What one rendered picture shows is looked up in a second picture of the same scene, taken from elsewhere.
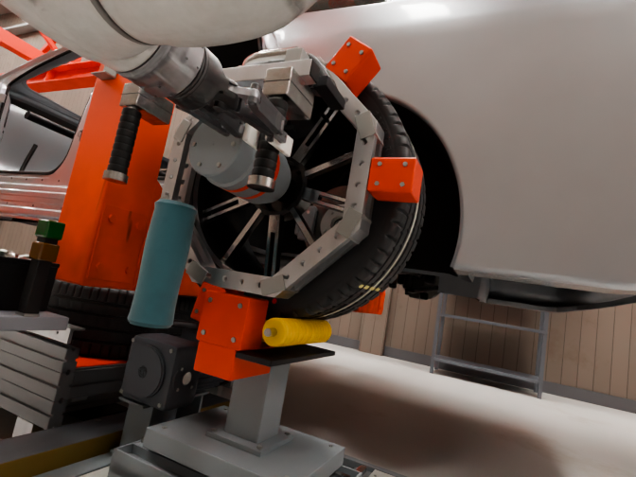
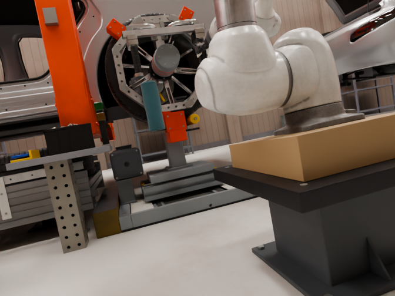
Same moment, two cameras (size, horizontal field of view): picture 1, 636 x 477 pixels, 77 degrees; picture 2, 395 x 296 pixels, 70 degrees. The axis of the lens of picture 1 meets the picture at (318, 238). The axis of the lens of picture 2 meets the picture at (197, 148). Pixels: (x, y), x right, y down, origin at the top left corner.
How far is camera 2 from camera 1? 1.23 m
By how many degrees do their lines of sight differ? 41
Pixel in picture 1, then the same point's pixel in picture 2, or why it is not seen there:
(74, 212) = (69, 101)
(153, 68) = not seen: hidden behind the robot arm
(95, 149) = (65, 66)
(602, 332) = (205, 115)
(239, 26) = not seen: hidden behind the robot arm
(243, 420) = (178, 160)
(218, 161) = (173, 61)
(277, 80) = (200, 32)
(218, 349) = (178, 131)
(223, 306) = (174, 116)
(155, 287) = (160, 114)
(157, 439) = (157, 177)
